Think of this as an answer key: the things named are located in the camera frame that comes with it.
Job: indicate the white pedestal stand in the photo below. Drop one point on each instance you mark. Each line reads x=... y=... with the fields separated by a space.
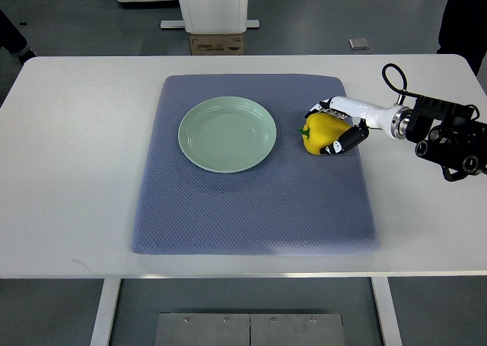
x=213 y=17

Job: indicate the metal base plate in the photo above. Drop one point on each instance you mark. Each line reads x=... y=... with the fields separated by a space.
x=249 y=329

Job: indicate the light green plate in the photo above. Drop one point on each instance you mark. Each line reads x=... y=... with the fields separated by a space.
x=227 y=134

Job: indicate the left white table leg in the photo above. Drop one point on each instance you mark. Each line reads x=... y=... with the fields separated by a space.
x=105 y=312

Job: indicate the small grey floor plate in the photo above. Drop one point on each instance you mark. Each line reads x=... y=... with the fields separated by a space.
x=359 y=44

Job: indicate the person leg at left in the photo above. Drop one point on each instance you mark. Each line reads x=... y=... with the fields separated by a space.
x=14 y=42

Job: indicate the person in dark clothes right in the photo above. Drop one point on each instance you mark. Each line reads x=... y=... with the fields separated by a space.
x=463 y=31

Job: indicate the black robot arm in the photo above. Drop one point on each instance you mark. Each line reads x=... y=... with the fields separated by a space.
x=446 y=133

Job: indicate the right white table leg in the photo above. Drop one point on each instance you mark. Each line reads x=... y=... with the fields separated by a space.
x=386 y=313

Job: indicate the yellow bell pepper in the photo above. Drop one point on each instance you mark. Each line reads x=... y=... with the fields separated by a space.
x=320 y=130

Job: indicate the white table leg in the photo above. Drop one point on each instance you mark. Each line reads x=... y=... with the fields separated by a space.
x=105 y=312
x=386 y=313

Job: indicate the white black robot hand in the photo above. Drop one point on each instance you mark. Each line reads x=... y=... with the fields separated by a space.
x=363 y=117

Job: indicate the blue textured mat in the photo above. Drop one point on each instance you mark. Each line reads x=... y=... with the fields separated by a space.
x=293 y=203

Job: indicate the brown cardboard box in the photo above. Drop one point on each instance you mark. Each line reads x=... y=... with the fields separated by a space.
x=229 y=44

